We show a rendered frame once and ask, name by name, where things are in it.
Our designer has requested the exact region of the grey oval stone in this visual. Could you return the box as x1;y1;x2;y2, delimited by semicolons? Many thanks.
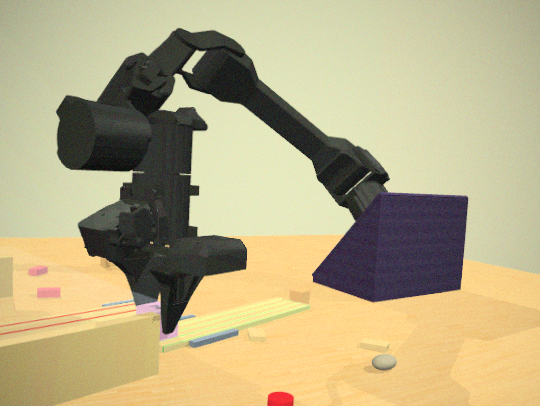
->
372;354;397;371

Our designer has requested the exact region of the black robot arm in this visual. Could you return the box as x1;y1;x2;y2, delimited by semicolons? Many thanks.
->
56;28;390;262

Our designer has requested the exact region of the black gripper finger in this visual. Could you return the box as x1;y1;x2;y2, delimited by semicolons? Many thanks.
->
112;253;167;300
148;266;203;335

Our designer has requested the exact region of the pink cube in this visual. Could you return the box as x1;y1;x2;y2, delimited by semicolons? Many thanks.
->
159;319;178;341

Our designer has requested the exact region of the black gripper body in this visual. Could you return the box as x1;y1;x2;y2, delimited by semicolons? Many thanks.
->
123;172;247;277

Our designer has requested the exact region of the red cylinder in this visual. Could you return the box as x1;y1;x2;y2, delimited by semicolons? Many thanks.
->
267;392;294;406

